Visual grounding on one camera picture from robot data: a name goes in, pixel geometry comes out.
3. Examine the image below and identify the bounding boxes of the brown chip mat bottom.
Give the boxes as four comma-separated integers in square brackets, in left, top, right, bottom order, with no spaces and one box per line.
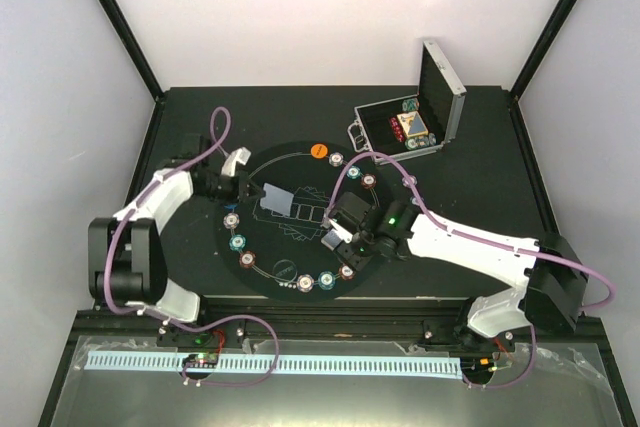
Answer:
[339,265,356,281]

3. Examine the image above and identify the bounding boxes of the brown chip mat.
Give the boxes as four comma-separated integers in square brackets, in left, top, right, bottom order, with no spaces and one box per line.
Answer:
[361,174,377,190]
[339,265,356,281]
[238,251,256,269]

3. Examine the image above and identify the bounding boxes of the blue playing card deck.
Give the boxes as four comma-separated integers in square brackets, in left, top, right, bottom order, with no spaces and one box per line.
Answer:
[321,229,343,251]

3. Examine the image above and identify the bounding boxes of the white chip mat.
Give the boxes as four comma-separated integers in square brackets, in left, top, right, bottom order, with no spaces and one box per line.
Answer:
[296,274,315,293]
[223,212,240,230]
[328,152,344,167]

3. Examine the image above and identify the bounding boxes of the single blue playing card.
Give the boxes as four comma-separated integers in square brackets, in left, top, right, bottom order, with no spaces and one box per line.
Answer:
[259,183,294,217]

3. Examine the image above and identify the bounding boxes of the teal chip mat bottom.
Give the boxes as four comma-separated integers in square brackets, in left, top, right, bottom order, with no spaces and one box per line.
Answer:
[317,271,336,290]

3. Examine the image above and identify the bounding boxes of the teal chip mat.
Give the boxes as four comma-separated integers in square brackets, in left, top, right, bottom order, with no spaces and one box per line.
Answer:
[346,166,361,179]
[228,234,247,252]
[317,271,336,290]

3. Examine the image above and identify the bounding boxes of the white chip mat bottom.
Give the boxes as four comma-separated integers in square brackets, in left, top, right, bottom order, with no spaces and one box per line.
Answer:
[296,274,315,293]

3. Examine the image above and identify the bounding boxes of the brown chip mat top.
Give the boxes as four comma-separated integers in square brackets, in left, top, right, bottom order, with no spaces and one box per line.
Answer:
[361,174,377,190]

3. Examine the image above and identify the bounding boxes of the teal chip mat top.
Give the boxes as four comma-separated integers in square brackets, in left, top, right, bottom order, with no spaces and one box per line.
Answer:
[346,166,361,179]

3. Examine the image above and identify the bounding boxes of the orange big blind button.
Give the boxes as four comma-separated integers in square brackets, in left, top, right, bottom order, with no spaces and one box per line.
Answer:
[310,143,329,159]

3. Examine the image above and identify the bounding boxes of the white purple chip stack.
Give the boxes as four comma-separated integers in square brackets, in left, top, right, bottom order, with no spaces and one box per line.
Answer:
[402,175,417,188]

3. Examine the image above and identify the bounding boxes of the white chip mat top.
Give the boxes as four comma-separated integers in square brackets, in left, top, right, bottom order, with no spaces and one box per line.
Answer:
[328,152,344,167]

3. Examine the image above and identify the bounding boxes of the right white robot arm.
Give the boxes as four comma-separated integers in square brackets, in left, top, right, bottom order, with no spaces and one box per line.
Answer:
[322,192,588,350]

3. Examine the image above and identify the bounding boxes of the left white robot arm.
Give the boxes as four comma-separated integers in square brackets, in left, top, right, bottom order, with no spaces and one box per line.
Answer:
[88,136,264,346]

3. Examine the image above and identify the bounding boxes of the round black poker mat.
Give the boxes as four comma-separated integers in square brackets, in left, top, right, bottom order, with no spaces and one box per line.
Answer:
[214,140,392,303]

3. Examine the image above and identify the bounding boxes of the red dice in case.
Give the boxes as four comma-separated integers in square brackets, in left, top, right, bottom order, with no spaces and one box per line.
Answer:
[389,117,405,142]

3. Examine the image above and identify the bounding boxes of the teal chips case front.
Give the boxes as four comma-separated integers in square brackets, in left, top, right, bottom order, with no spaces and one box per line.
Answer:
[405,133,437,150]

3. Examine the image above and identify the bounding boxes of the teal chips case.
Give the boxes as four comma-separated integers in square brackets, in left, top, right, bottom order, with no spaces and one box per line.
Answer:
[402,98,419,112]
[405,133,437,150]

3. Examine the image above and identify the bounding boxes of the aluminium poker chip case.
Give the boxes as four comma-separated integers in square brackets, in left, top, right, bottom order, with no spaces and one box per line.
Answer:
[347,38,467,164]

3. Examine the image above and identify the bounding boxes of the boxed card deck in case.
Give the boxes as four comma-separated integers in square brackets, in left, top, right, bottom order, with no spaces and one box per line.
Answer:
[396,111,429,138]

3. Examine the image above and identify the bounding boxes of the teal chips case back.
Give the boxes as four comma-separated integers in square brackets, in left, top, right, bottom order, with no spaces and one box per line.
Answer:
[402,98,419,112]

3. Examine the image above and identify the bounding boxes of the small circuit board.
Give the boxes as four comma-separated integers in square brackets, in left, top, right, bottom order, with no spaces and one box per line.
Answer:
[182,353,219,369]

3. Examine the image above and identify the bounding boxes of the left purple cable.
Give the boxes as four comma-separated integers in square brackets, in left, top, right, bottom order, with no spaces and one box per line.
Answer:
[102,106,280,388]

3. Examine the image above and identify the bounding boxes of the purple cable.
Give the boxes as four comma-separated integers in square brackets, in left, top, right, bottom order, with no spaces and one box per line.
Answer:
[324,150,617,391]
[102,106,280,388]

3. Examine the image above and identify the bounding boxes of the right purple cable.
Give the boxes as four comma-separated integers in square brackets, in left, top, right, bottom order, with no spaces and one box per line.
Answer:
[324,150,617,391]

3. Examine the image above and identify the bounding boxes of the light blue cable duct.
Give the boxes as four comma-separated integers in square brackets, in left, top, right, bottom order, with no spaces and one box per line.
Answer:
[84,351,463,380]

